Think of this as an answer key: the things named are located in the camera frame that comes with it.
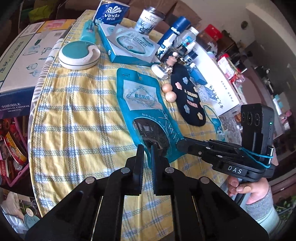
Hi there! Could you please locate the blue pouch with cord loop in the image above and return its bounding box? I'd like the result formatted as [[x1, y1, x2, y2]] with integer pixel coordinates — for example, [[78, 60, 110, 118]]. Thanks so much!
[[203, 105, 226, 142]]

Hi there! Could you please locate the teal shoelace package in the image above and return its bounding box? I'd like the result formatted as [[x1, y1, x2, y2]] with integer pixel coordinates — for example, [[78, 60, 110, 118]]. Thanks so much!
[[116, 68, 185, 167]]

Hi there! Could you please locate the grey sleeve forearm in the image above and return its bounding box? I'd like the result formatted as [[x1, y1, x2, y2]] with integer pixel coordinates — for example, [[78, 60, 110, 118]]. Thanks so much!
[[245, 188, 282, 237]]

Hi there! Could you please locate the right hand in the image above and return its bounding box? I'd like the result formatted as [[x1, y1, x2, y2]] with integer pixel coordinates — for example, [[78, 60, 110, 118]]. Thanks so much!
[[227, 176, 270, 205]]

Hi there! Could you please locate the wooden ball lower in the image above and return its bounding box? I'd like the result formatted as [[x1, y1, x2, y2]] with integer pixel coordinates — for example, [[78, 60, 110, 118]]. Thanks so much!
[[165, 91, 177, 103]]

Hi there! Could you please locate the wooden ball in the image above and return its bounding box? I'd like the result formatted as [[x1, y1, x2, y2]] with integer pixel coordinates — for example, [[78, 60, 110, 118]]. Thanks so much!
[[162, 83, 173, 93], [165, 91, 177, 103]]

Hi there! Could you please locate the white cardboard storage box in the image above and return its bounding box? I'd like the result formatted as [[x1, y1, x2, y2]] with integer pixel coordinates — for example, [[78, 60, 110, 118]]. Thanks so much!
[[193, 44, 242, 117]]

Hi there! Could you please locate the navy flower hot water bottle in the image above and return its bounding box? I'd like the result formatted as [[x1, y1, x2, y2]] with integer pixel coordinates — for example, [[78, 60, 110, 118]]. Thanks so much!
[[170, 63, 206, 126]]

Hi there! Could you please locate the floss picks clear box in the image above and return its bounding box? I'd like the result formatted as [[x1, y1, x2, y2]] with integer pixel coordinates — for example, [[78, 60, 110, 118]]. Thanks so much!
[[198, 85, 218, 103]]

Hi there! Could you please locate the wooden ball upper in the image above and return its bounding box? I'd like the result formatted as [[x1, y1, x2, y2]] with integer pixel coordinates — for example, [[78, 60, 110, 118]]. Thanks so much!
[[162, 83, 173, 93]]

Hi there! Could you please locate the yellow checked tablecloth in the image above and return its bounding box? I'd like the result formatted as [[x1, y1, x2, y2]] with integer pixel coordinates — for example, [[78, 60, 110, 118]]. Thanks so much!
[[28, 9, 230, 241]]

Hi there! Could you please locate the round white floss container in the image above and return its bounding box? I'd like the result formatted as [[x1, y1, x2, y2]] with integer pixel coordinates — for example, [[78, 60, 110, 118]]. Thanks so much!
[[151, 64, 169, 80]]

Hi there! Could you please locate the blue Pepsi box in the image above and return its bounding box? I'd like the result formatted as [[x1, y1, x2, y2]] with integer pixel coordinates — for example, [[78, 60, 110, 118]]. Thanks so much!
[[188, 65, 207, 86]]

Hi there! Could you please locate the perfume bottle wooden cap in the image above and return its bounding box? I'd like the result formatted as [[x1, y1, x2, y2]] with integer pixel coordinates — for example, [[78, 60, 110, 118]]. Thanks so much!
[[163, 52, 178, 74]]

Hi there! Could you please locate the Nivea roll-on bottle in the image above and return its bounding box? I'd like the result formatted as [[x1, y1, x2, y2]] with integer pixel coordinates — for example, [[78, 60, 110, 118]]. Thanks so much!
[[184, 50, 198, 65]]

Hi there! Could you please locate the teal flat box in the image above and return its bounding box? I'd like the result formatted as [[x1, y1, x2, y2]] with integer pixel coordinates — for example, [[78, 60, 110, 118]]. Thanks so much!
[[98, 23, 160, 67]]

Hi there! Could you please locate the pink snack basket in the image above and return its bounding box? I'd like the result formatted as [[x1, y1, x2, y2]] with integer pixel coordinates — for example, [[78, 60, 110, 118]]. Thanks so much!
[[1, 116, 29, 187]]

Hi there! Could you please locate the white spray bottle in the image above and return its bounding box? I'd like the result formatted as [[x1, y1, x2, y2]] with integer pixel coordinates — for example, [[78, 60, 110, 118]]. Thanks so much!
[[156, 34, 177, 60]]

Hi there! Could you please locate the teal white round device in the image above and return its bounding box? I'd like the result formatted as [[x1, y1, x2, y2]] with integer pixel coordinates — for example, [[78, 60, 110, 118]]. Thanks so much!
[[58, 41, 101, 70]]

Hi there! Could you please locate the face mask sachet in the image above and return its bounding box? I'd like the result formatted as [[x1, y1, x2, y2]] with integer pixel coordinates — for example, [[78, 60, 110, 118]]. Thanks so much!
[[107, 25, 159, 63]]

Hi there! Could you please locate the clear plastic water bottle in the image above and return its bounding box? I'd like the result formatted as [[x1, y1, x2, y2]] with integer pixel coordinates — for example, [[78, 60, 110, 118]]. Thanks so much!
[[175, 27, 199, 48]]

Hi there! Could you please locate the teal tube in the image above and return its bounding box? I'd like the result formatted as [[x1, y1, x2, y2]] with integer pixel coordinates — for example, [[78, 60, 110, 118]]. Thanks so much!
[[80, 20, 96, 44]]

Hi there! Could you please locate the blue Gillette shaving can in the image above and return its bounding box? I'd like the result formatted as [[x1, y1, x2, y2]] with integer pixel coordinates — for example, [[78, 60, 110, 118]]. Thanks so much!
[[158, 16, 191, 46]]

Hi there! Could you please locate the paper coffee cup with lid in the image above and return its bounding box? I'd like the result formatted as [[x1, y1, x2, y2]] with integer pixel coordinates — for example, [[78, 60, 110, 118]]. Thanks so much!
[[134, 6, 165, 35]]

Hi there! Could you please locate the large printed cardboard box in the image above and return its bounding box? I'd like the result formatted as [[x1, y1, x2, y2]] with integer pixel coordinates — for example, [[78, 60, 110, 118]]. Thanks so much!
[[1, 19, 75, 119]]

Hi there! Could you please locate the Vinda tissue pack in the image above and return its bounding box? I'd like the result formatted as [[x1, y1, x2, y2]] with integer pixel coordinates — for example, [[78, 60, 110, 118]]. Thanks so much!
[[93, 0, 130, 26]]

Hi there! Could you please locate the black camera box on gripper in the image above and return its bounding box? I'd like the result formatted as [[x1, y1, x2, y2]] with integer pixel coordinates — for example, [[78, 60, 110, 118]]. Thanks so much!
[[241, 103, 274, 164]]

